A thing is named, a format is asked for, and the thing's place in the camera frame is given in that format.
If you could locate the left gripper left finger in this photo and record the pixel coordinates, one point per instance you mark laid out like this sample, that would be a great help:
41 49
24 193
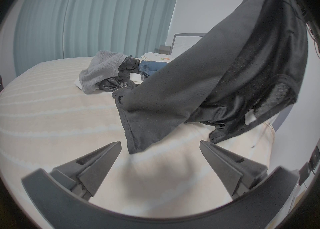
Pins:
100 170

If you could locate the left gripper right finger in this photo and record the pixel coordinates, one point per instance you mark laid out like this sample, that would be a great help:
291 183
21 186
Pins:
225 167

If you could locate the black T-shirt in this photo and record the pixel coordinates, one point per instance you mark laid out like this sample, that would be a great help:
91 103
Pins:
180 90

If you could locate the bed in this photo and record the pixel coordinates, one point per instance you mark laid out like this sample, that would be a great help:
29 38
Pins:
62 122

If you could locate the white garment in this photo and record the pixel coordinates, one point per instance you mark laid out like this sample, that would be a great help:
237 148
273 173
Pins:
79 84

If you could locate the grey garment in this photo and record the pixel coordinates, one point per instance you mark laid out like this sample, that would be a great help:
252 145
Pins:
102 70

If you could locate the black shiny garment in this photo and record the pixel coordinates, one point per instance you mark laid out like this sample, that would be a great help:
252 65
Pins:
125 72

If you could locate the dark blue garment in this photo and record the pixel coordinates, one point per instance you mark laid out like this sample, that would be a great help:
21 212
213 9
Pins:
150 69

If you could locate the white printed pillow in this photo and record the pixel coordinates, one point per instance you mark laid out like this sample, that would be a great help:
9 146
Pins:
155 56

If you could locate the grey bedside table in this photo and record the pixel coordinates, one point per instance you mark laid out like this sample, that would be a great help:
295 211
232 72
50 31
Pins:
163 49

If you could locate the blue-green curtain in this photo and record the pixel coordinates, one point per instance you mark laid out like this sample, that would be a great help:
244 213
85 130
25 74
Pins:
120 12
40 22

